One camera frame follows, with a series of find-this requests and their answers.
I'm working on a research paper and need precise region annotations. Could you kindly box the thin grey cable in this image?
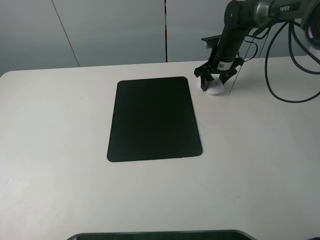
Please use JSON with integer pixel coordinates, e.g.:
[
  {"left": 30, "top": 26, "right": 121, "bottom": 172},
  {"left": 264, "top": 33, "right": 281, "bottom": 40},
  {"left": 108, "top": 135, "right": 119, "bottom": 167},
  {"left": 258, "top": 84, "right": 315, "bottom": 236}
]
[{"left": 227, "top": 26, "right": 261, "bottom": 97}]

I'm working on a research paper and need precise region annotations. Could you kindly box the black looping robot cable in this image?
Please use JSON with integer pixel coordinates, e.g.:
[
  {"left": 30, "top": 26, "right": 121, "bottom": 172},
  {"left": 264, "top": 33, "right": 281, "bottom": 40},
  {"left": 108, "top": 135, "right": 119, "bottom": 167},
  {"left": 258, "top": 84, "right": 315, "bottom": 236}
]
[{"left": 243, "top": 19, "right": 320, "bottom": 103}]

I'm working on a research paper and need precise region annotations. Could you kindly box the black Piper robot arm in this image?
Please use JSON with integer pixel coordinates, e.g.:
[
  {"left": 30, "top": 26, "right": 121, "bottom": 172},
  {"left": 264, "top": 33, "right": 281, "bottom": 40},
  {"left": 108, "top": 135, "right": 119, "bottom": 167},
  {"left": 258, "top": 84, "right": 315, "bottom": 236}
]
[{"left": 194, "top": 0, "right": 320, "bottom": 91}]

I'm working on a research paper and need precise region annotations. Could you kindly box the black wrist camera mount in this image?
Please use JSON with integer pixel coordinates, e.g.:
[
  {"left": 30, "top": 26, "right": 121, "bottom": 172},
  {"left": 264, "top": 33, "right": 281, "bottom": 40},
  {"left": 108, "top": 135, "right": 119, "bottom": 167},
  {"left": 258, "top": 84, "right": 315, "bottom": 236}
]
[{"left": 201, "top": 35, "right": 221, "bottom": 49}]

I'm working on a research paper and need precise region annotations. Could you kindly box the black rectangular mouse pad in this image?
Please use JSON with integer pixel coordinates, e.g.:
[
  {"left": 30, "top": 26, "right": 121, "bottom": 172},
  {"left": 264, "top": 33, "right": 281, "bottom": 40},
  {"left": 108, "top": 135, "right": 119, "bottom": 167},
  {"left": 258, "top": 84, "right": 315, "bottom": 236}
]
[{"left": 106, "top": 76, "right": 203, "bottom": 163}]

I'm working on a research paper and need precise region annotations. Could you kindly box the white wireless computer mouse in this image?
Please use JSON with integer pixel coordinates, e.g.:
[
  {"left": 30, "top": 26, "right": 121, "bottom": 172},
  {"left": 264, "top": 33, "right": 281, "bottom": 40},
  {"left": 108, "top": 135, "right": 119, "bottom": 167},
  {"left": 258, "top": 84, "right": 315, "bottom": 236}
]
[{"left": 205, "top": 78, "right": 225, "bottom": 96}]

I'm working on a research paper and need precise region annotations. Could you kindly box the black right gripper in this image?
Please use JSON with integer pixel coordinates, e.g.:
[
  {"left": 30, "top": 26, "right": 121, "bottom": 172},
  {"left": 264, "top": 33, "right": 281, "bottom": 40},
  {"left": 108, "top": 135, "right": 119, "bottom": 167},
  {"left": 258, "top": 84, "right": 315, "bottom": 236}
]
[{"left": 194, "top": 54, "right": 243, "bottom": 91}]

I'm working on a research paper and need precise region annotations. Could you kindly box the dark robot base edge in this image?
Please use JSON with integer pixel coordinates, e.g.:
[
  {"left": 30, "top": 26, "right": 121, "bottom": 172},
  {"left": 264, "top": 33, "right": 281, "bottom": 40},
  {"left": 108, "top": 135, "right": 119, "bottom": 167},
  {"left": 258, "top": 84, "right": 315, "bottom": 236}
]
[{"left": 69, "top": 230, "right": 254, "bottom": 240}]

